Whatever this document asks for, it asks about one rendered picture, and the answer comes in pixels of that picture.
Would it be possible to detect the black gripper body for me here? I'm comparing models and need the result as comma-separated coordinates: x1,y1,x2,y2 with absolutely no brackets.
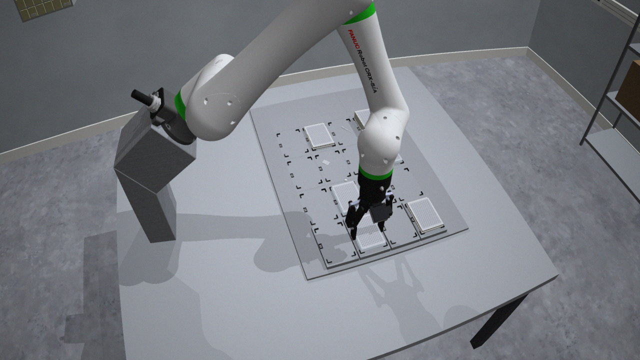
357,187,386,208

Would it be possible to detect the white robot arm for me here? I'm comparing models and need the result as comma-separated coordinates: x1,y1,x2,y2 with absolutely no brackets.
131,0,410,194

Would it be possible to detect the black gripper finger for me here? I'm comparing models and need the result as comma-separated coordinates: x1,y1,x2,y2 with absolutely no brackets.
345,199,370,240
377,190,394,232

